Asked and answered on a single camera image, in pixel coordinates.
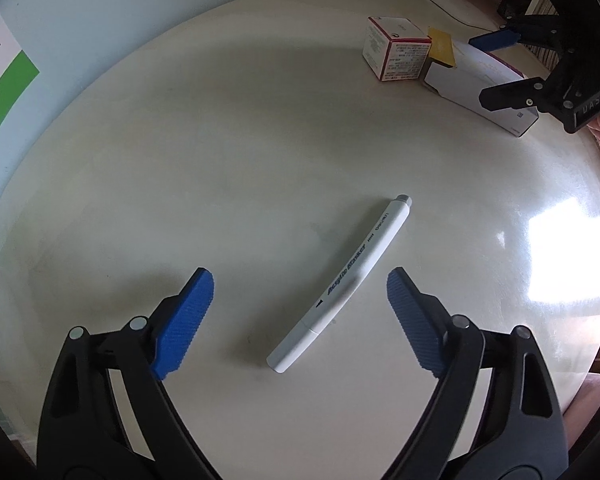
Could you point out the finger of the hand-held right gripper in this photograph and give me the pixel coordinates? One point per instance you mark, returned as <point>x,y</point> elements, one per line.
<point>495,40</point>
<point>510,95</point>

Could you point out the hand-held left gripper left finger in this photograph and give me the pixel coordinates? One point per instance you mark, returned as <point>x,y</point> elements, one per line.
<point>182,325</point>

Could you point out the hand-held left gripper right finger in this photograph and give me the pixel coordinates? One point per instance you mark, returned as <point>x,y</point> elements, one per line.
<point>415,325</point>

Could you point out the white and yellow carton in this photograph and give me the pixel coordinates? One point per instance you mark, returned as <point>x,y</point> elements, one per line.
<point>460,77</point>

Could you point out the white marker pen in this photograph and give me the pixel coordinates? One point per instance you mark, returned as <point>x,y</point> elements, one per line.
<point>350,280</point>

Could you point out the small white and red box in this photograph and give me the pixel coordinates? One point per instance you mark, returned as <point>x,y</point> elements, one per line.
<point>395,57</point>

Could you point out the green striped wall poster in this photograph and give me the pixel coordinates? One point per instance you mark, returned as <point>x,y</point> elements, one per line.
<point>5,90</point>

